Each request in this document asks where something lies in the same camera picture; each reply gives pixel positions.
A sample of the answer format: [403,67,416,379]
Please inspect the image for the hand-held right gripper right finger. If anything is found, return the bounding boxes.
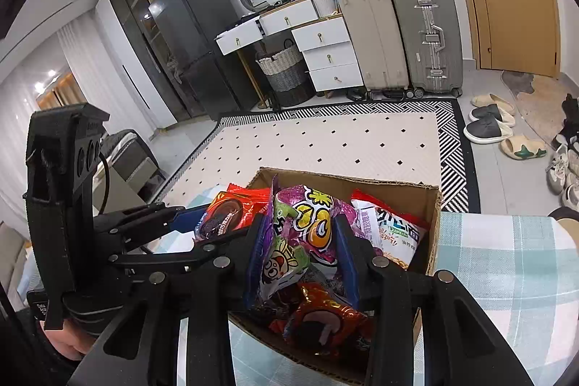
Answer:
[332,214,534,386]

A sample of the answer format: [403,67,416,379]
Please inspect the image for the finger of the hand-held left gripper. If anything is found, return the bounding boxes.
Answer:
[109,223,263,283]
[93,205,213,253]

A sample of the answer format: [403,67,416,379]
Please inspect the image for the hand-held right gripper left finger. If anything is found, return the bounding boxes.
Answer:
[68,212,272,386]

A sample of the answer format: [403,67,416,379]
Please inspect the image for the red cookie packet brown filling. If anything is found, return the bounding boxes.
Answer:
[194,182,272,242]

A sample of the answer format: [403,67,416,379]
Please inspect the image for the purple snack bag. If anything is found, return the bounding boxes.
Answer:
[332,196,367,246]
[258,184,363,310]

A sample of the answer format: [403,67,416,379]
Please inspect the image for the white noodle snack bag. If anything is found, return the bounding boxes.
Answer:
[350,189,430,269]

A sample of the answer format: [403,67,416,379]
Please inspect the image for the red cookie packet pink filling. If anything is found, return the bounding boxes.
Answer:
[267,282,374,357]

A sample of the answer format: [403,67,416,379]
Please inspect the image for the brown cardboard box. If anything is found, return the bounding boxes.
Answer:
[228,166,441,386]

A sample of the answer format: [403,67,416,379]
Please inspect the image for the person's left hand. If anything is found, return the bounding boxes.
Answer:
[45,316,107,362]

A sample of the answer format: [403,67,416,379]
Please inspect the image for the grey armchair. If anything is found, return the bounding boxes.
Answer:
[102,130,166,197]

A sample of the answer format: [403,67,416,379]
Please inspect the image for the cream dotted rug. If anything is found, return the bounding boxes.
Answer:
[158,99,480,215]

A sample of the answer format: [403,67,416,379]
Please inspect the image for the teal checkered tablecloth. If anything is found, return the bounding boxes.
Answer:
[149,191,579,386]

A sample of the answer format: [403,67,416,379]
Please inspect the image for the dark glass wardrobe cabinet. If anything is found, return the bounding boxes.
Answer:
[95,0,200,129]

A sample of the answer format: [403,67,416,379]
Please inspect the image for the woven laundry basket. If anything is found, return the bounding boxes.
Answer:
[255,44,315,106]

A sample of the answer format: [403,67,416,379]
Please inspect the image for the dark grey refrigerator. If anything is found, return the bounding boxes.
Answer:
[148,0,258,122]

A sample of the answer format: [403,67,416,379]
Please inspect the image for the grey slipper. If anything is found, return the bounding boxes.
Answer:
[464,117,514,144]
[469,105,516,127]

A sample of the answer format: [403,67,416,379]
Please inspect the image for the beige slipper green star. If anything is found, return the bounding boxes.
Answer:
[500,137,548,161]

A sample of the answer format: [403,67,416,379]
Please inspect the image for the white drawer desk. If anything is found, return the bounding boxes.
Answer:
[216,0,363,93]

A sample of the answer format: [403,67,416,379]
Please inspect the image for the beige suitcase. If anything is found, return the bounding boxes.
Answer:
[335,0,414,99]

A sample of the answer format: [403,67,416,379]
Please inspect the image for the silver suitcase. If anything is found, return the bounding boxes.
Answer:
[390,0,464,98]

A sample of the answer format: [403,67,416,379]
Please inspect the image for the grey brown door mat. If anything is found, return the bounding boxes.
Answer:
[500,69,579,143]

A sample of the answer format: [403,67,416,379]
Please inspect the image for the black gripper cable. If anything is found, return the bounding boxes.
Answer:
[93,157,111,215]

